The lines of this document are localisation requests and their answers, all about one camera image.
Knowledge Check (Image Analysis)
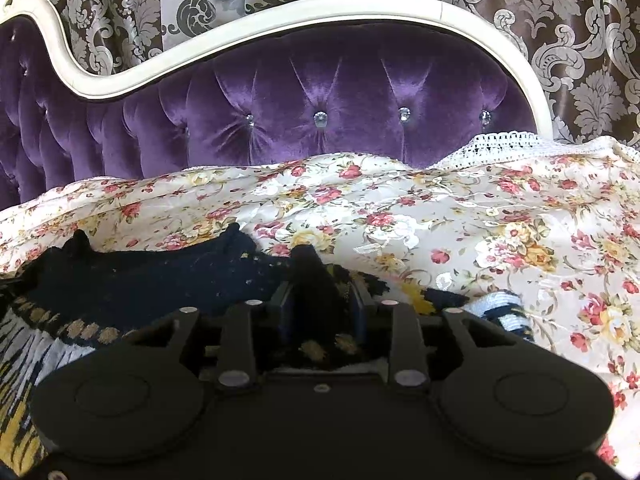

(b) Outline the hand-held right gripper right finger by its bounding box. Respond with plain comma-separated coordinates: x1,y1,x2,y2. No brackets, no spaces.
349,282,535,395

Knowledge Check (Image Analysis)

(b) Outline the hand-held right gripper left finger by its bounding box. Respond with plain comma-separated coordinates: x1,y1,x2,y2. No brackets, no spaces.
124,281,295,395

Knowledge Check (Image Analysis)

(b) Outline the yellow navy white patterned sweater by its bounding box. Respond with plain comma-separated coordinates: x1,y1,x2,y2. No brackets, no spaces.
0,222,536,478

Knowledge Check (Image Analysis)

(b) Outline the floral bedspread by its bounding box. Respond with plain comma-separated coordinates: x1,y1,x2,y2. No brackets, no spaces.
0,136,640,470

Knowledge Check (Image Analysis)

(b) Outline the white lace cloth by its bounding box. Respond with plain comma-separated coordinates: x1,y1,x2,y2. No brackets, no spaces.
427,131,632,170

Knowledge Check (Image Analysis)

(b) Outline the brown silver damask curtain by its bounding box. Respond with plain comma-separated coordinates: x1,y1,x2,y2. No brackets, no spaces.
0,0,640,148

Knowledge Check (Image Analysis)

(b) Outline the purple tufted sofa white frame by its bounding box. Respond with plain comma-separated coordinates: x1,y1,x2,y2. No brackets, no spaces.
0,0,555,211

